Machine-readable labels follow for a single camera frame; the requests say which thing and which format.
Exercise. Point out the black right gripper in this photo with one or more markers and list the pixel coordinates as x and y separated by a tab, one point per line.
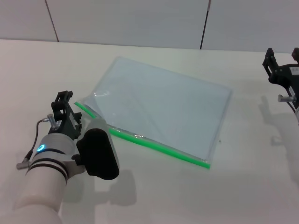
287	77

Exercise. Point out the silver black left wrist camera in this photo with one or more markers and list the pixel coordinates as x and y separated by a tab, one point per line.
98	151

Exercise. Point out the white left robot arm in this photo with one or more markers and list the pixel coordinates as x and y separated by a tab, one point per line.
42	186

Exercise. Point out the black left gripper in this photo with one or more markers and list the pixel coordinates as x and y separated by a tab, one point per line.
66	127

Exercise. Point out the transparent green-zip document bag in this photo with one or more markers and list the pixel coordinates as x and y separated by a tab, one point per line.
163	105

